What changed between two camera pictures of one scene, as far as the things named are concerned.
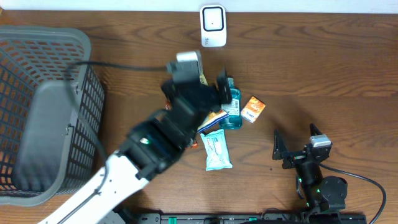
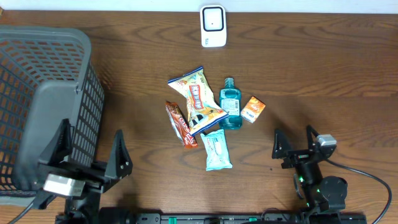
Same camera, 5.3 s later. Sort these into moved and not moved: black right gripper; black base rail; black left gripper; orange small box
Moved: black left gripper
Not moved: orange small box; black right gripper; black base rail
